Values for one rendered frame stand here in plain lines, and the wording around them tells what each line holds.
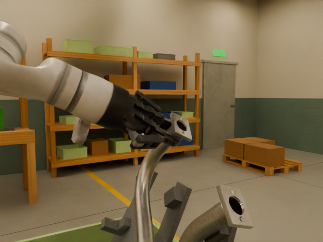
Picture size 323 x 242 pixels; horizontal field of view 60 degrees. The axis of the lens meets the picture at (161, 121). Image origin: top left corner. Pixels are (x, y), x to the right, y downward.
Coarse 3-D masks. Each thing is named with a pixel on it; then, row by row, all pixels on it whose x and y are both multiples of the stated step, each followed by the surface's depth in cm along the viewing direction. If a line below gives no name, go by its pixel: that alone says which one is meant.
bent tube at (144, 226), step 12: (180, 120) 53; (180, 132) 50; (156, 156) 55; (144, 168) 56; (144, 180) 55; (144, 192) 54; (144, 204) 52; (144, 216) 50; (144, 228) 48; (144, 240) 46
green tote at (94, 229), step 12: (84, 228) 78; (96, 228) 79; (156, 228) 78; (24, 240) 71; (36, 240) 72; (48, 240) 73; (60, 240) 75; (72, 240) 76; (84, 240) 78; (96, 240) 80; (108, 240) 82
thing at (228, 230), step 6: (228, 228) 41; (234, 228) 41; (216, 234) 40; (222, 234) 40; (228, 234) 40; (234, 234) 41; (204, 240) 42; (210, 240) 41; (216, 240) 41; (222, 240) 41; (228, 240) 40
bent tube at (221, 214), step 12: (228, 192) 37; (240, 192) 39; (216, 204) 38; (228, 204) 36; (240, 204) 38; (204, 216) 39; (216, 216) 37; (228, 216) 35; (240, 216) 36; (192, 228) 40; (204, 228) 39; (216, 228) 38; (180, 240) 42; (192, 240) 40
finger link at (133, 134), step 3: (126, 129) 47; (129, 132) 46; (132, 132) 46; (135, 132) 46; (129, 135) 46; (132, 135) 46; (135, 135) 46; (132, 138) 46; (132, 141) 46; (135, 141) 45; (135, 144) 45; (138, 144) 45; (141, 144) 46
